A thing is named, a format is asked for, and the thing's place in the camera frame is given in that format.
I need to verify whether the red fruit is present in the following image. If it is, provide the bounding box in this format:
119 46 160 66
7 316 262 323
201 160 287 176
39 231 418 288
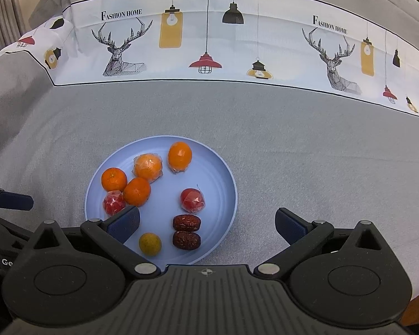
103 191 126 216
180 188 206 214

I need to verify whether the yellow small fruit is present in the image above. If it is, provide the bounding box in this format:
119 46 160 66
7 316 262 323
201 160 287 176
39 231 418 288
138 233 162 257

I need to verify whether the bare orange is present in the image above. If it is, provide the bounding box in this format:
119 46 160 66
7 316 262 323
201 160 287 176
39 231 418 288
123 177 151 207
101 167 128 192

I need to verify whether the red date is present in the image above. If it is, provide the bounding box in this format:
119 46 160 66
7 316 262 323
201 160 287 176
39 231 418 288
172 231 201 250
172 214 201 232

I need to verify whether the red fruit back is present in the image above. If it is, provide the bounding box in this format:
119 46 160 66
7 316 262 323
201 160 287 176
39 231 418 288
180 188 206 214

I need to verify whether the oval orange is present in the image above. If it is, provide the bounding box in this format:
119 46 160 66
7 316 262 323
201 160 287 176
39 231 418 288
167 142 192 173

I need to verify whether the blue round plate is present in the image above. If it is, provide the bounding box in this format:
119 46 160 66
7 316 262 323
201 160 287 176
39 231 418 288
85 135 237 269

